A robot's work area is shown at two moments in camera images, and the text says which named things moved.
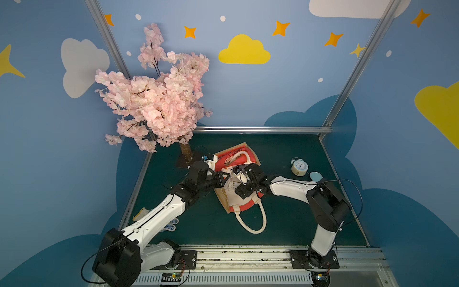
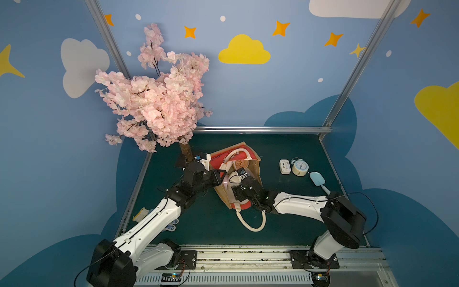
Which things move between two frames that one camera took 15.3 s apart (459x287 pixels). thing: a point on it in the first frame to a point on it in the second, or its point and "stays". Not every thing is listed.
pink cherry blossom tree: [162, 109] stays
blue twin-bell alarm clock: [299, 167] stays
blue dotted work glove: [171, 226] stays
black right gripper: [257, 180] to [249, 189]
